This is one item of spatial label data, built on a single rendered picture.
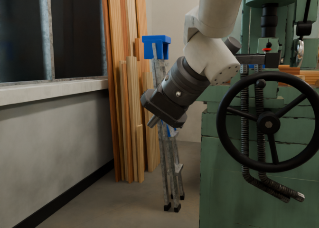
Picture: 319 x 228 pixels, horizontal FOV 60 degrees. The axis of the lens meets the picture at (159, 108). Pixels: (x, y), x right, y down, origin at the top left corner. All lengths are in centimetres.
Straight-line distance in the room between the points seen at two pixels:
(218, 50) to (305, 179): 66
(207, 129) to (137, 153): 134
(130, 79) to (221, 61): 175
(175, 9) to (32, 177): 255
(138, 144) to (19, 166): 94
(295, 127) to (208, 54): 56
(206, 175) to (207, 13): 74
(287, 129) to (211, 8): 66
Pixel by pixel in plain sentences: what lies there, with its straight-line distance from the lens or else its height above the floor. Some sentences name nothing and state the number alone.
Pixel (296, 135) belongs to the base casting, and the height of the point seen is 74.
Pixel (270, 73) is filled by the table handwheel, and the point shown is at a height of 95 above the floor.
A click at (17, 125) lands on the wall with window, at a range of 171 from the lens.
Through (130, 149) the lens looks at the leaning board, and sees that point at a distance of 232.
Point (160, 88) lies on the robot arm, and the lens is 63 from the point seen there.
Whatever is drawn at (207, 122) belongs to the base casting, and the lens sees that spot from 103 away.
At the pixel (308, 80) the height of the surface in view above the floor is 92.
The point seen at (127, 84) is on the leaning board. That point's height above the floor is 82.
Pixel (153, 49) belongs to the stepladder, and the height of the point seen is 107.
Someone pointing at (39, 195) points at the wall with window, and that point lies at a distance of 194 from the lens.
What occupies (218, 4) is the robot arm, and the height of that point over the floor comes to 106.
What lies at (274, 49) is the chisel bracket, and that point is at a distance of 111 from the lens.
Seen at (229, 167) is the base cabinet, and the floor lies 60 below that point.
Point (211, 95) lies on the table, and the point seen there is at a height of 86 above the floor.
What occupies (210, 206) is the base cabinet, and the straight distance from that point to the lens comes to 113.
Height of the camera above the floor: 97
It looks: 9 degrees down
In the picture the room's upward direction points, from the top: straight up
